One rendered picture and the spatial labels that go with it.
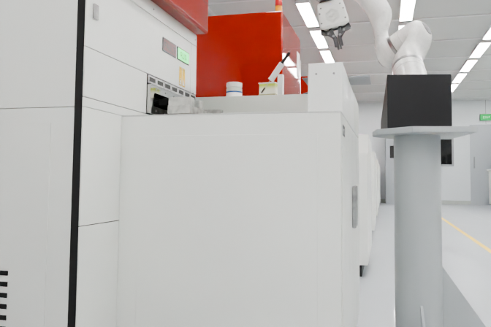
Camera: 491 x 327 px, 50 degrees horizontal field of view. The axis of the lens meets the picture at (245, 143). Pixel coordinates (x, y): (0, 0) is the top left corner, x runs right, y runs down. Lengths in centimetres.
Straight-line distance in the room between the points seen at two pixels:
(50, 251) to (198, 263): 38
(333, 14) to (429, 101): 45
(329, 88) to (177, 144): 45
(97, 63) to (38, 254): 51
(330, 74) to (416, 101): 54
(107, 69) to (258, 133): 45
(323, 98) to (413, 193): 60
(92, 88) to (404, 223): 113
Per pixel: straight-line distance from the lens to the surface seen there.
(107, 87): 150
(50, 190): 143
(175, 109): 175
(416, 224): 191
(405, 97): 192
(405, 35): 223
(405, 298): 196
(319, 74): 147
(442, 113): 194
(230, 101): 208
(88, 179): 141
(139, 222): 152
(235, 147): 142
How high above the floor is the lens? 64
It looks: 4 degrees up
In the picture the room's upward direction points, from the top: 1 degrees clockwise
